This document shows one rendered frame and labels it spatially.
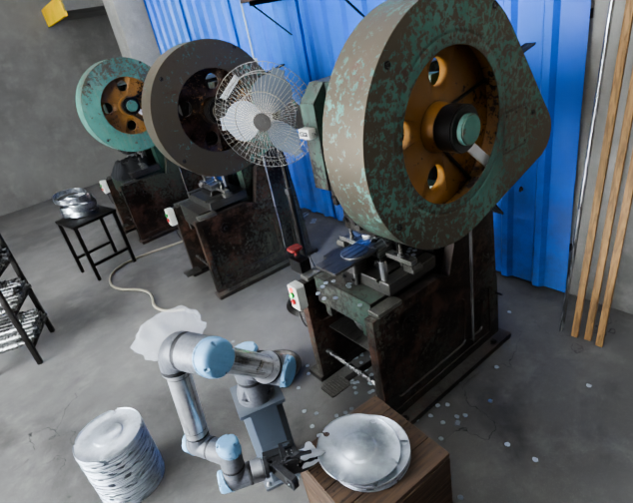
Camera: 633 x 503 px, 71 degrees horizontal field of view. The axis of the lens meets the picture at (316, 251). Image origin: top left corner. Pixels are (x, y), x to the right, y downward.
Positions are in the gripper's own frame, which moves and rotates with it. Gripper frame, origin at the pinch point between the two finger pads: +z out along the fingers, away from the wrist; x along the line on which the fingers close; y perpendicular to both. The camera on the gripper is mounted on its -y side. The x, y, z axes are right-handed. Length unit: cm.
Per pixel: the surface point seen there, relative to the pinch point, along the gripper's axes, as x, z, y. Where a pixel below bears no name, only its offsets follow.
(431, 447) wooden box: 2.6, 37.0, -9.2
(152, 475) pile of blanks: 40, -68, 51
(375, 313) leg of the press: -27, 36, 34
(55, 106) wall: -68, -197, 681
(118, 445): 18, -76, 51
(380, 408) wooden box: 3.4, 28.5, 14.5
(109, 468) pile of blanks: 23, -80, 45
